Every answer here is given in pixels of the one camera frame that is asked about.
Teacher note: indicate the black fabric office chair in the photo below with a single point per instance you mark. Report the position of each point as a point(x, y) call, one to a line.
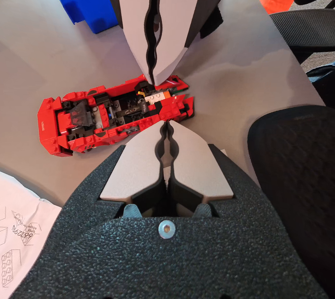
point(306, 29)

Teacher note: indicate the red toy brick car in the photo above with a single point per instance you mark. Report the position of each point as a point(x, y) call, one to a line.
point(49, 121)

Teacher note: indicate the black mesh chair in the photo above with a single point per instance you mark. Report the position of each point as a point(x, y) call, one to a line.
point(295, 173)

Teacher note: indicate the white printed paper bag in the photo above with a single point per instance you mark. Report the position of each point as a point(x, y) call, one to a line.
point(21, 212)

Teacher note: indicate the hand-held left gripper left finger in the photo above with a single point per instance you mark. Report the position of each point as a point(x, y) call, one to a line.
point(130, 173)

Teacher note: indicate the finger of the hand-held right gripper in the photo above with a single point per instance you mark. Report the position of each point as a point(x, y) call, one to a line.
point(133, 11)
point(178, 16)

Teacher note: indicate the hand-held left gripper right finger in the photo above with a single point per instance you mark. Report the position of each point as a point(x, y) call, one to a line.
point(201, 173)

